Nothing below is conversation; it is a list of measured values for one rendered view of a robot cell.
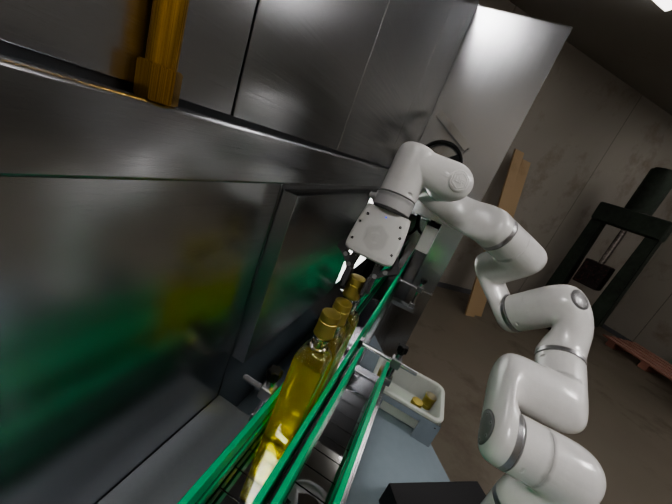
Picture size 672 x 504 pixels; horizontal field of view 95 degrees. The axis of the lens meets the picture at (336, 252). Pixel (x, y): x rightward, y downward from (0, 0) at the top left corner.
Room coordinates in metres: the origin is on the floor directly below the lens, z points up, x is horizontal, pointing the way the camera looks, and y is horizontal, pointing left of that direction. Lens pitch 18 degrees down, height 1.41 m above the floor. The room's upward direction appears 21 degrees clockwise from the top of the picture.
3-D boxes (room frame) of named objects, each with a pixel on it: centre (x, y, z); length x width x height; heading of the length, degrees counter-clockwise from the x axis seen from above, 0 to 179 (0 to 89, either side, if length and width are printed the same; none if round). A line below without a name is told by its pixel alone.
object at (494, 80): (1.89, -0.45, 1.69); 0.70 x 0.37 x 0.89; 165
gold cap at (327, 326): (0.45, -0.03, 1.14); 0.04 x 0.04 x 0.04
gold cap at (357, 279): (0.57, -0.06, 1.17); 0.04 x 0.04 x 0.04
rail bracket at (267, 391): (0.46, 0.04, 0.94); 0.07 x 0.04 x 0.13; 75
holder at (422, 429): (0.80, -0.33, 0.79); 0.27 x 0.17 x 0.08; 75
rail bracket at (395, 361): (0.71, -0.23, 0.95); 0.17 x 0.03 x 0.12; 75
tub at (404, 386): (0.80, -0.36, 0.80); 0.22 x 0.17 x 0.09; 75
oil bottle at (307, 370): (0.45, -0.03, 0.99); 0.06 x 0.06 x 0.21; 75
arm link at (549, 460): (0.41, -0.44, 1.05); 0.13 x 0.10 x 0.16; 76
